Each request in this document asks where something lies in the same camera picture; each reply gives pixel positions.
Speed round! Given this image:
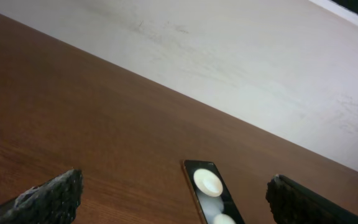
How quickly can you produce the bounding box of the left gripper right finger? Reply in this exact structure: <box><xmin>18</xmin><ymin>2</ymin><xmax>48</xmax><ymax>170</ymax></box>
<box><xmin>265</xmin><ymin>174</ymin><xmax>358</xmax><ymax>224</ymax></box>

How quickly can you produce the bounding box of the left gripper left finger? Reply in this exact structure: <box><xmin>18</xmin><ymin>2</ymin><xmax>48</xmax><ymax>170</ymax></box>
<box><xmin>0</xmin><ymin>169</ymin><xmax>83</xmax><ymax>224</ymax></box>

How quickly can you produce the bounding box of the black Galaxy flip phone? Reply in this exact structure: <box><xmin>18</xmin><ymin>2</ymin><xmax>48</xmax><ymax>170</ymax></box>
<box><xmin>183</xmin><ymin>160</ymin><xmax>245</xmax><ymax>224</ymax></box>

